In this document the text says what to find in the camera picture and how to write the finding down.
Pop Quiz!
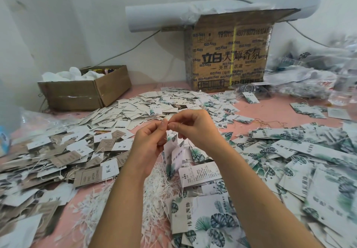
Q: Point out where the person's right hand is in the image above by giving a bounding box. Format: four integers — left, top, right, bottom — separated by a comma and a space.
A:
167, 109, 226, 153

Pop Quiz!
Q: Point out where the person's left hand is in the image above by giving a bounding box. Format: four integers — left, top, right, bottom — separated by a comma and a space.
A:
127, 119, 169, 173

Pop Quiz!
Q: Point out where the single white leaf print tag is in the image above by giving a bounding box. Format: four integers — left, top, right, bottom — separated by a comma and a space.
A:
162, 136, 193, 181

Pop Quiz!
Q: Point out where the heap of small tags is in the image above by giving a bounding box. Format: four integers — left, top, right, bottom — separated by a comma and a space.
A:
73, 88, 254, 131

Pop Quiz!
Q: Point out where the pile of white strings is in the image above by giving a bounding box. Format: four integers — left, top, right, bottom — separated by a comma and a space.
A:
73, 161, 179, 248

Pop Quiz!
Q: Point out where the pile of brown white tags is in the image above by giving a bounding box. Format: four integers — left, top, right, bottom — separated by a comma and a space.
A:
0, 123, 136, 248

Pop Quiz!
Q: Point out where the pile of green leaf tags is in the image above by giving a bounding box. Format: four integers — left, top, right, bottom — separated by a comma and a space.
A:
164, 119, 357, 248

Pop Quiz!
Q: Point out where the person's left forearm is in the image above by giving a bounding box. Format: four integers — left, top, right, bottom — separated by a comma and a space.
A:
89, 167, 157, 248

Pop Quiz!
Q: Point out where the person's right forearm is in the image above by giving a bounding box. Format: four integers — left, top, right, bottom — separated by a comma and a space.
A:
209, 142, 324, 248

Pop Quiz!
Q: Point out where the large printed cardboard box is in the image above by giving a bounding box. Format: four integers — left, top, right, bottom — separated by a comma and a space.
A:
184, 9, 300, 93

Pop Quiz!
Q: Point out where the small open cardboard box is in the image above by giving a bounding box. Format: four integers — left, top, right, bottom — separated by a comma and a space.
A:
38, 64, 132, 112

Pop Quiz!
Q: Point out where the white crumpled material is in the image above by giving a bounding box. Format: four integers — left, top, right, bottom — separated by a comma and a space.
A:
41, 67, 106, 82

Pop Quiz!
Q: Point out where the clear plastic bag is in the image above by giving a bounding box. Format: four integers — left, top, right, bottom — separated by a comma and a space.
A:
17, 108, 62, 137

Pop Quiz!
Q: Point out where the white roll in plastic wrap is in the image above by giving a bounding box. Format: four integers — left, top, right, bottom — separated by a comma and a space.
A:
125, 0, 321, 33

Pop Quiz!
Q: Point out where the heap of clear plastic bags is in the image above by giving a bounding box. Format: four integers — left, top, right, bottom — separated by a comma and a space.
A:
262, 33, 357, 106

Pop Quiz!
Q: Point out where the blue tissue pack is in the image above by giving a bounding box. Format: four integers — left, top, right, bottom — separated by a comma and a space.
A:
0, 127, 11, 156

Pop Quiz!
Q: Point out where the black cable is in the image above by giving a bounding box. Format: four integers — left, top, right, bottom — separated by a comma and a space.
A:
92, 30, 163, 68

